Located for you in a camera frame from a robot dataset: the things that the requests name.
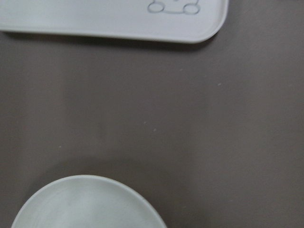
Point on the cream round plate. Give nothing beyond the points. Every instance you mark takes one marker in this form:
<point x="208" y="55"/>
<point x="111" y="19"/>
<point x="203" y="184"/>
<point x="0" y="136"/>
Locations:
<point x="87" y="201"/>

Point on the cream rabbit tray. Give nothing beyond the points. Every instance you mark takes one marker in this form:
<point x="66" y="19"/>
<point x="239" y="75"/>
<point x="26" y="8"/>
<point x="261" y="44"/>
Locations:
<point x="177" y="21"/>

